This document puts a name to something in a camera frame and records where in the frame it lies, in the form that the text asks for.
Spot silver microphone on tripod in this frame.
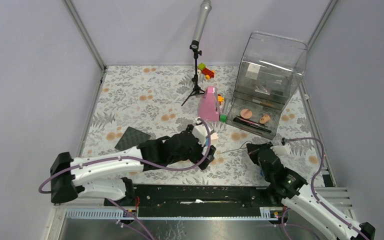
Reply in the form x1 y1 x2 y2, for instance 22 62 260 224
181 0 212 106

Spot black makeup brush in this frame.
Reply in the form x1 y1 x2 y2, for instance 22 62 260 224
233 116 272 133

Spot green lego brick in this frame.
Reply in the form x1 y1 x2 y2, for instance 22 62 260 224
219 113 228 123

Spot dark green lego baseplate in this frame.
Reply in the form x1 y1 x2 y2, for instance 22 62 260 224
114 126 151 151

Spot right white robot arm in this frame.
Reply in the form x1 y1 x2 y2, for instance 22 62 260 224
246 142 376 240

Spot white cardboard box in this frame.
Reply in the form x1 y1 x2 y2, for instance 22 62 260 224
245 62 261 80

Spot beige makeup sponge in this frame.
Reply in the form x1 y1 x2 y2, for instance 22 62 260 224
258 114 271 125

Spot clear acrylic makeup organizer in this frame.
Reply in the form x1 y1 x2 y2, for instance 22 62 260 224
226 31 308 140

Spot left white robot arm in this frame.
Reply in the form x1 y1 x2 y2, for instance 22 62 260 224
38 121 218 206

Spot yellow toy piece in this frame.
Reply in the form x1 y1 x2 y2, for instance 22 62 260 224
217 94 225 104

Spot white blue brick stack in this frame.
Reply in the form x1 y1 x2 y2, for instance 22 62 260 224
205 132 219 146

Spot red yellow lego bricks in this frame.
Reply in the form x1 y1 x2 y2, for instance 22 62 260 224
197 63 215 80

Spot clear plastic wrapper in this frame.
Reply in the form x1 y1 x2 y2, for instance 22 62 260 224
253 82 272 95

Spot round orange powder puff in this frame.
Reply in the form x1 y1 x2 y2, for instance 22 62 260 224
239 108 253 119

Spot black wire hair loop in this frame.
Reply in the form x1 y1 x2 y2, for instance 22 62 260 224
219 140 251 154

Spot pink foam wedge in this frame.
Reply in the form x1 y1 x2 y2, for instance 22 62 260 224
197 86 220 122

